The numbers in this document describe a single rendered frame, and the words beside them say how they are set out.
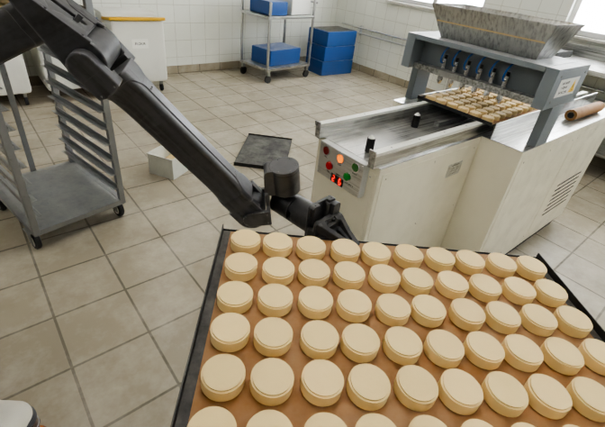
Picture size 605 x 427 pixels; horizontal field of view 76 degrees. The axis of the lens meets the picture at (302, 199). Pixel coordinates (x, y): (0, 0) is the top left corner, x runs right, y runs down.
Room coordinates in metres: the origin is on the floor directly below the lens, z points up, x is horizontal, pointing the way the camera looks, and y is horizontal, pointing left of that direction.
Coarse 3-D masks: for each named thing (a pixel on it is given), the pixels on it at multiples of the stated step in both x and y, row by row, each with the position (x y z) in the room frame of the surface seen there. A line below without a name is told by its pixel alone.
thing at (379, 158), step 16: (576, 96) 2.43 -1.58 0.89; (464, 128) 1.58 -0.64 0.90; (480, 128) 1.68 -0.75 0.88; (400, 144) 1.32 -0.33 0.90; (416, 144) 1.36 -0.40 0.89; (432, 144) 1.44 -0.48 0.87; (448, 144) 1.52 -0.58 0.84; (368, 160) 1.23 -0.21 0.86; (384, 160) 1.25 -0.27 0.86; (400, 160) 1.31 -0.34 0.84
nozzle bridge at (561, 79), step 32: (416, 32) 2.07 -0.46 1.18; (416, 64) 2.05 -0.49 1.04; (448, 64) 1.97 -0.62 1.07; (480, 64) 1.86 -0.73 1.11; (544, 64) 1.62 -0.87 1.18; (576, 64) 1.71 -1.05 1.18; (416, 96) 2.15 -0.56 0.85; (512, 96) 1.67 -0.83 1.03; (544, 96) 1.55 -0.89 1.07; (544, 128) 1.62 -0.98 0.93
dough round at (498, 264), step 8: (488, 256) 0.56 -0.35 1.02; (496, 256) 0.56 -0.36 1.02; (504, 256) 0.56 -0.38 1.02; (488, 264) 0.54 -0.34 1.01; (496, 264) 0.54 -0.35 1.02; (504, 264) 0.54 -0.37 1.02; (512, 264) 0.54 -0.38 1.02; (496, 272) 0.53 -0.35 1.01; (504, 272) 0.52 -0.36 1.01; (512, 272) 0.53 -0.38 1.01
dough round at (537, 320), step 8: (528, 304) 0.45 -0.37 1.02; (536, 304) 0.45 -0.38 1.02; (520, 312) 0.43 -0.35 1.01; (528, 312) 0.43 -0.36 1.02; (536, 312) 0.43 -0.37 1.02; (544, 312) 0.43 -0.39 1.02; (528, 320) 0.41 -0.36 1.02; (536, 320) 0.41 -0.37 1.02; (544, 320) 0.42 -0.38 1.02; (552, 320) 0.42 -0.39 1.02; (528, 328) 0.41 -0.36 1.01; (536, 328) 0.41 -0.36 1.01; (544, 328) 0.40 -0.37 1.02; (552, 328) 0.40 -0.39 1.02; (544, 336) 0.40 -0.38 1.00
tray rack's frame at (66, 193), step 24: (0, 72) 2.01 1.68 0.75; (48, 72) 2.19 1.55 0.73; (24, 144) 2.02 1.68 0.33; (48, 168) 2.07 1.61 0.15; (72, 168) 2.10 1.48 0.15; (0, 192) 1.76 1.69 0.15; (48, 192) 1.81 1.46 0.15; (72, 192) 1.84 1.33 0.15; (96, 192) 1.87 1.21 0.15; (24, 216) 1.57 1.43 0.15; (48, 216) 1.60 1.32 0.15; (72, 216) 1.62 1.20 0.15
